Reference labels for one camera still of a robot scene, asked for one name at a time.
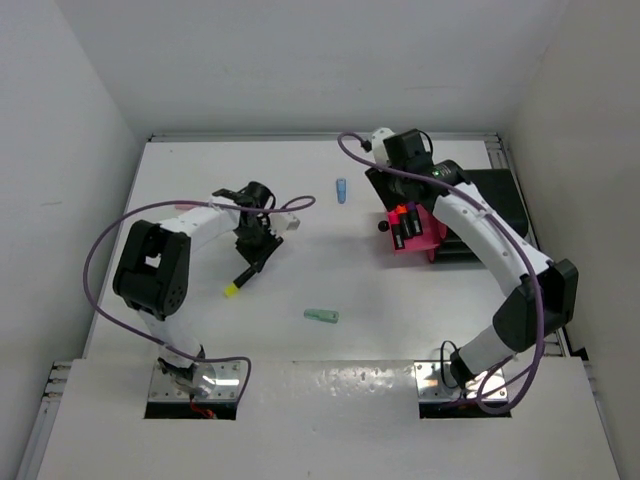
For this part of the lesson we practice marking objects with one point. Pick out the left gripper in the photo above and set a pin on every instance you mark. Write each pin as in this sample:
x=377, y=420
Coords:
x=256, y=257

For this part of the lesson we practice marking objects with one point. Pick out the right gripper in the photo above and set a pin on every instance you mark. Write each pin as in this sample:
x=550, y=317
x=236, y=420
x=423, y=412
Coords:
x=379, y=178

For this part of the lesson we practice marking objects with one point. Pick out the orange black highlighter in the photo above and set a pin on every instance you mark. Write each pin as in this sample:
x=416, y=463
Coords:
x=396, y=230

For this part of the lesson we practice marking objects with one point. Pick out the pink black highlighter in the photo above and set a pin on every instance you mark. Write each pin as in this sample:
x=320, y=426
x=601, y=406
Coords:
x=404, y=221

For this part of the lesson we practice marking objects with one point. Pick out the purple black highlighter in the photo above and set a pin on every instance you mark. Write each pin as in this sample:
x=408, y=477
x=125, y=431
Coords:
x=414, y=221

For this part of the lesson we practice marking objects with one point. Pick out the yellow black highlighter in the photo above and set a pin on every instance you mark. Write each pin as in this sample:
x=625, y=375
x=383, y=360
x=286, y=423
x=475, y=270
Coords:
x=234, y=287

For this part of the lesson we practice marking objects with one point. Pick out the black pink drawer organizer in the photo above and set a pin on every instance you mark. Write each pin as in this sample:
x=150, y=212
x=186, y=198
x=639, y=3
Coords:
x=441, y=243

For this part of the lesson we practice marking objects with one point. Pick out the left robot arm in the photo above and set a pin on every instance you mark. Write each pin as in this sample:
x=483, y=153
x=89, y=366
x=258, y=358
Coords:
x=153, y=271

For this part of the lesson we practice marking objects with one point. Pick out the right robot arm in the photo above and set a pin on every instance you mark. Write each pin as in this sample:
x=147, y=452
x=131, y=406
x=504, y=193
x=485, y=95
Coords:
x=540, y=293

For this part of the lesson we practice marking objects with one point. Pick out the green correction tape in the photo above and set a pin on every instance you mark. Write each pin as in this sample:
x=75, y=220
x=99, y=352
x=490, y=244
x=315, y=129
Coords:
x=322, y=315

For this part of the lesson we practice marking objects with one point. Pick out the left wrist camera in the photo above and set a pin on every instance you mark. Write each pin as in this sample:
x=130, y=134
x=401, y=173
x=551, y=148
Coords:
x=281, y=223

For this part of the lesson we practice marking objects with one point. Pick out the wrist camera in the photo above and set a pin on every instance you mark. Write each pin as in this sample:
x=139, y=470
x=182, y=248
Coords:
x=281, y=223
x=378, y=148

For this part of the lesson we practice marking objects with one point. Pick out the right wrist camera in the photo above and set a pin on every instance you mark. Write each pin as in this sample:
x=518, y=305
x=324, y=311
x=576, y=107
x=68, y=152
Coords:
x=378, y=148

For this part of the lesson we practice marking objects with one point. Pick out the left base plate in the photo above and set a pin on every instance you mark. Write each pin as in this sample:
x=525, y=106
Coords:
x=216, y=382

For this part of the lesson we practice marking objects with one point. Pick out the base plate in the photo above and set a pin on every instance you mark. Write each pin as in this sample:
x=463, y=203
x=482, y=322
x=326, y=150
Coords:
x=216, y=382
x=432, y=389

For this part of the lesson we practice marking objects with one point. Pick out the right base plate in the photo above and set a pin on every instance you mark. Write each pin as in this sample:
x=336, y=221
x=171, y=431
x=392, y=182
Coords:
x=432, y=389

